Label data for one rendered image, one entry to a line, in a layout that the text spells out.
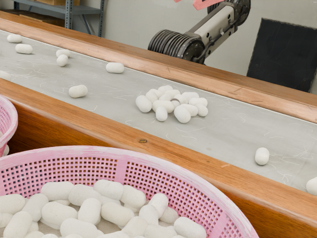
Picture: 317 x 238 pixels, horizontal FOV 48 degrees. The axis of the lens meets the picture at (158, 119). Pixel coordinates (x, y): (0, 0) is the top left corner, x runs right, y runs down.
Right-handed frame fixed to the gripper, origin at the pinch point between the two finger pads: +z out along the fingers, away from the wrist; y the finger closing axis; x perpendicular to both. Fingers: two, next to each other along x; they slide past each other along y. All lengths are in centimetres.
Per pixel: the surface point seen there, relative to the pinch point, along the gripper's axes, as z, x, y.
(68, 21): 30, -32, 224
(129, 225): 24.7, 3.8, -37.0
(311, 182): 9.7, -12.5, -34.9
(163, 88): 14.0, -7.1, -4.1
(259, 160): 11.8, -11.0, -28.4
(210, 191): 17.8, -1.1, -36.1
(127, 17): -7, -67, 237
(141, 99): 17.7, -2.2, -10.2
